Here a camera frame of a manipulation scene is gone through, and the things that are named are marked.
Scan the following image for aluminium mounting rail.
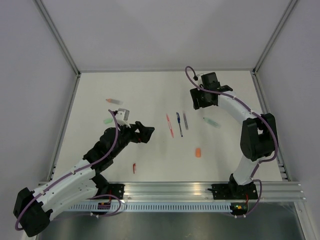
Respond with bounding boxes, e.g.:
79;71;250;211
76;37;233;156
37;181;307;201

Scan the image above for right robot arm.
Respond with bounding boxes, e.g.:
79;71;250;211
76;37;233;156
189;72;279;200

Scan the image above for orange highlighter cap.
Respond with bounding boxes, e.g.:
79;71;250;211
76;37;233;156
195;147;202;158

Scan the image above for green highlighter pen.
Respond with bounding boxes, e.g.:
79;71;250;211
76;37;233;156
203;117;221;129

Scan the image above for left aluminium frame post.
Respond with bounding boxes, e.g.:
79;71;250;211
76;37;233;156
33;0;81;77

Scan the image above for white slotted cable duct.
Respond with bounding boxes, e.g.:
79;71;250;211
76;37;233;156
67;200;232;213

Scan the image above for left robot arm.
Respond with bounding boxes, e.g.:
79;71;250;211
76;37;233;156
13;121;155;237

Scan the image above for orange highlighter pen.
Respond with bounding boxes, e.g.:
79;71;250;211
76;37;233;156
106;98;123;105

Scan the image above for green highlighter cap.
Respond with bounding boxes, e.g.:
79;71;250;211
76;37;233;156
103;118;113;124

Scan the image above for purple grey marker pen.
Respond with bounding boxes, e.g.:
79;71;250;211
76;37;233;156
183;112;189;130

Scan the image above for blue gel pen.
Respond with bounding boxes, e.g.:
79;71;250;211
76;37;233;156
176;112;183;137

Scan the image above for aluminium frame post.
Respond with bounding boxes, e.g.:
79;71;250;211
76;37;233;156
33;0;81;77
252;0;299;76

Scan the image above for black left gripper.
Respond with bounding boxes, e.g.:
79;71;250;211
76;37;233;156
110;120;155;158

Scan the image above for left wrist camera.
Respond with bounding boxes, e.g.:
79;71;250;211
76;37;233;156
115;108;131;128

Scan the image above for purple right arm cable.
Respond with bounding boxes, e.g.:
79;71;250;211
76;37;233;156
184;65;279;218

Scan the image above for red pen cap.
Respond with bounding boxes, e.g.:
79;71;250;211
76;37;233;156
132;163;136;174

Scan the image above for right aluminium frame post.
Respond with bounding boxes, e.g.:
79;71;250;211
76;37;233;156
252;0;299;76

